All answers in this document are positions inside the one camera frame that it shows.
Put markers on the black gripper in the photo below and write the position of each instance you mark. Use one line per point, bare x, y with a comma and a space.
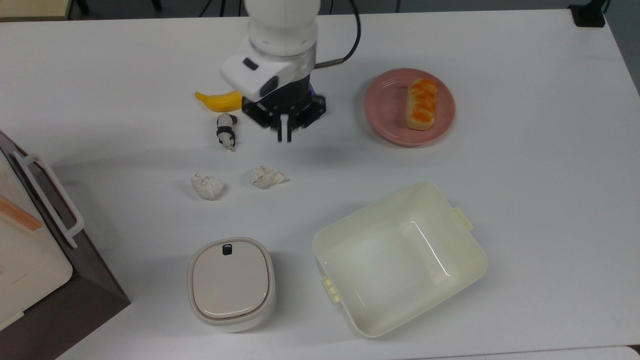
280, 102

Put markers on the yellow banana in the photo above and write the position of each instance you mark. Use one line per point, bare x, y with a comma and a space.
220, 101

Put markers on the dark brown box appliance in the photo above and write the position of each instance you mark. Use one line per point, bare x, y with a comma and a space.
85, 295

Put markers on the purple cube block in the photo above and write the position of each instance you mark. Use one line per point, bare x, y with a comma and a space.
312, 91

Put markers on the small white lidded trash can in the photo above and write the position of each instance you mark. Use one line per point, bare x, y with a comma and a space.
231, 284

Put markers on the black table clamp mount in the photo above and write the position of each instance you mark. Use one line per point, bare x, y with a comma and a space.
588, 15

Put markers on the beige wooden side table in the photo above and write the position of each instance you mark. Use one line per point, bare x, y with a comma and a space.
32, 8

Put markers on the white plastic inner tray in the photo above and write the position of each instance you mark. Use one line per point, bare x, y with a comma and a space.
25, 265

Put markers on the light wooden stick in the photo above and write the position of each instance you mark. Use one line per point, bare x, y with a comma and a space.
19, 214

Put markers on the small panda toy figure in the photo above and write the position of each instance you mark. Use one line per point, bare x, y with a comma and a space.
226, 131

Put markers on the pink round plate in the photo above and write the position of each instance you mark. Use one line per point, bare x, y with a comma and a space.
387, 107

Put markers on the crumpled white paper ball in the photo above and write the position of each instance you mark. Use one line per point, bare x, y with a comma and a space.
207, 186
266, 177

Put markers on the orange glazed bread loaf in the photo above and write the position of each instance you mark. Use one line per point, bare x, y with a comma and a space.
421, 105

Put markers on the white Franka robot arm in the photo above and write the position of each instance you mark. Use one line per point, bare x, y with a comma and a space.
280, 45

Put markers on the cream plastic rectangular bin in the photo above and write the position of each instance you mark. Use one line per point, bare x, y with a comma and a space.
400, 257

